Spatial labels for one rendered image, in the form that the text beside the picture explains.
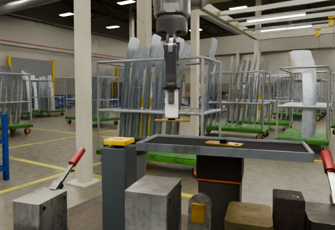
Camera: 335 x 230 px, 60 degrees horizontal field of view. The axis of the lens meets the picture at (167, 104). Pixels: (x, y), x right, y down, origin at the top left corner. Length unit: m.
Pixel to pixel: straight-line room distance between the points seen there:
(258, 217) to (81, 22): 3.84
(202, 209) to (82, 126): 3.65
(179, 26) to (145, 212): 0.40
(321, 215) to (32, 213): 0.53
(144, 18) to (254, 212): 7.76
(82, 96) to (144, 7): 4.64
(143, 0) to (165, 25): 7.60
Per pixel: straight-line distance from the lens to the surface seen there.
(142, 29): 8.12
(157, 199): 0.51
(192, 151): 0.63
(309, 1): 7.73
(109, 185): 0.77
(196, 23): 7.03
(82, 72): 4.06
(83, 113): 4.06
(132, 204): 0.53
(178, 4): 0.69
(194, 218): 0.52
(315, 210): 0.58
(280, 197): 0.56
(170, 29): 0.68
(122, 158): 0.73
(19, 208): 0.69
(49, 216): 0.69
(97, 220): 1.44
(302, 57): 6.83
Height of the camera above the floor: 1.29
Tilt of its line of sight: 3 degrees down
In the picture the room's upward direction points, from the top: straight up
